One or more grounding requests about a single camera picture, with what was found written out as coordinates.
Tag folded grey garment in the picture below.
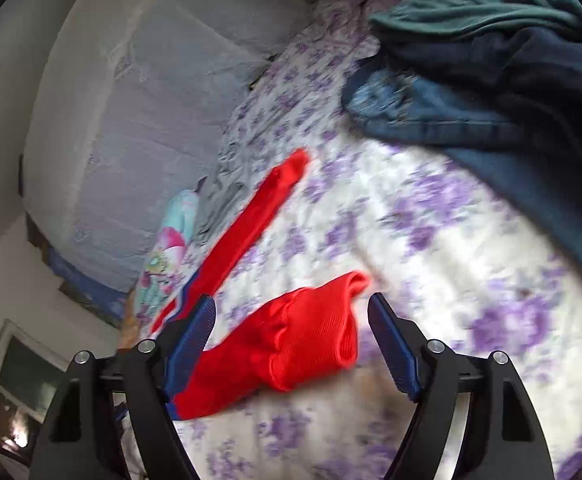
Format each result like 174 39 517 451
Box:
193 160 252 246

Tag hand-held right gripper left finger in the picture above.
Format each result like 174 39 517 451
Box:
28 294 217 480

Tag blue jeans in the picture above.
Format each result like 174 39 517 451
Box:
343 67 582 303

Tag blue patterned cloth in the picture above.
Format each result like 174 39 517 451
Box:
44 242 134 331

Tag green garment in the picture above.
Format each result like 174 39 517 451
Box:
370 0 582 56

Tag dark navy garment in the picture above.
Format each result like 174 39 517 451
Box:
378 25 582 128

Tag folded colourful floral blanket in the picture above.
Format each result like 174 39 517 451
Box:
134 189 202 331

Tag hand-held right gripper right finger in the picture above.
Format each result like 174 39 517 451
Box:
367 292 556 480

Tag red blue white shirt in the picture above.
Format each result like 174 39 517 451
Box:
148 148 372 421

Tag purple floral bedsheet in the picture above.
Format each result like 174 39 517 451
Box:
121 0 582 480

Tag orange cloth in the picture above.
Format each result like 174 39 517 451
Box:
114 290 144 356

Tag window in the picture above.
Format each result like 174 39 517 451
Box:
0 319 69 461

